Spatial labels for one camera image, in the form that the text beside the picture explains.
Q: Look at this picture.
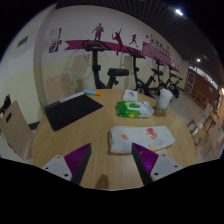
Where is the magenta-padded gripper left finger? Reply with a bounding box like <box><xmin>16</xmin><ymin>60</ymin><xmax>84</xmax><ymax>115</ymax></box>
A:
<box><xmin>42</xmin><ymin>143</ymin><xmax>93</xmax><ymax>186</ymax></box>

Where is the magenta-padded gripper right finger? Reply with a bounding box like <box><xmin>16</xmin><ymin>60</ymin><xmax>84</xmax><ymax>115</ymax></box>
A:
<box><xmin>131</xmin><ymin>142</ymin><xmax>183</xmax><ymax>186</ymax></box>

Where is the white printed towel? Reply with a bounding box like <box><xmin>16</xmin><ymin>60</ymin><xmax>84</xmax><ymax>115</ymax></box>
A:
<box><xmin>109</xmin><ymin>125</ymin><xmax>176</xmax><ymax>155</ymax></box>

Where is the round brown coaster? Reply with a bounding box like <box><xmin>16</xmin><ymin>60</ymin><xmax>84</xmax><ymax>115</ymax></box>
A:
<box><xmin>152</xmin><ymin>105</ymin><xmax>168</xmax><ymax>118</ymax></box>

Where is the green white wet wipes pack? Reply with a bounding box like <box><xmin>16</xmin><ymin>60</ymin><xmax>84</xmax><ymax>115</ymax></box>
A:
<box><xmin>115</xmin><ymin>100</ymin><xmax>155</xmax><ymax>118</ymax></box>

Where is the white lidded cup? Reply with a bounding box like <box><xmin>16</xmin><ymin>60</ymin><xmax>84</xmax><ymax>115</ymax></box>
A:
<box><xmin>157</xmin><ymin>88</ymin><xmax>174</xmax><ymax>111</ymax></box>

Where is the small white tissue pack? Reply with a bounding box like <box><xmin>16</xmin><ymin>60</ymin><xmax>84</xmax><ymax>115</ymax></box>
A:
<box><xmin>121</xmin><ymin>88</ymin><xmax>139</xmax><ymax>102</ymax></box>

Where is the light wooden chair with cutout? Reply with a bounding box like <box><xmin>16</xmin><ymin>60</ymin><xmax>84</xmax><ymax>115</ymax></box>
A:
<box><xmin>0</xmin><ymin>99</ymin><xmax>35</xmax><ymax>161</ymax></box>

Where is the blue orange tube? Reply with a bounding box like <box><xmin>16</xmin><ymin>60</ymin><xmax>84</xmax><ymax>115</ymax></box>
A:
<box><xmin>82</xmin><ymin>88</ymin><xmax>102</xmax><ymax>97</ymax></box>

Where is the black exercise bike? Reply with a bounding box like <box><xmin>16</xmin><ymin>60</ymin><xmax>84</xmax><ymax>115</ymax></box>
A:
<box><xmin>126</xmin><ymin>47</ymin><xmax>164</xmax><ymax>99</ymax></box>
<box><xmin>82</xmin><ymin>39</ymin><xmax>130</xmax><ymax>90</ymax></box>
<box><xmin>151</xmin><ymin>57</ymin><xmax>178</xmax><ymax>98</ymax></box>
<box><xmin>166</xmin><ymin>64</ymin><xmax>184</xmax><ymax>99</ymax></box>

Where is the magenta sports wall banner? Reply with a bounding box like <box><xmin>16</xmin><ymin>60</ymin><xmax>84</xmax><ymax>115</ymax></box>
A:
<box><xmin>63</xmin><ymin>22</ymin><xmax>181</xmax><ymax>73</ymax></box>

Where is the purple orange wall poster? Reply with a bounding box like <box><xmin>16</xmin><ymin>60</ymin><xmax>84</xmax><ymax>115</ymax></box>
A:
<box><xmin>48</xmin><ymin>39</ymin><xmax>63</xmax><ymax>54</ymax></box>

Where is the white purple wall poster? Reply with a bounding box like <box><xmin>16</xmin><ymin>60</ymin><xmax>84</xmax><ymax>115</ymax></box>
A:
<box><xmin>49</xmin><ymin>27</ymin><xmax>63</xmax><ymax>42</ymax></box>

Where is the grey wall plate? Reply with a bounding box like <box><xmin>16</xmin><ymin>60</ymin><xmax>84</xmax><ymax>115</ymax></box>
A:
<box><xmin>17</xmin><ymin>35</ymin><xmax>29</xmax><ymax>48</ymax></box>

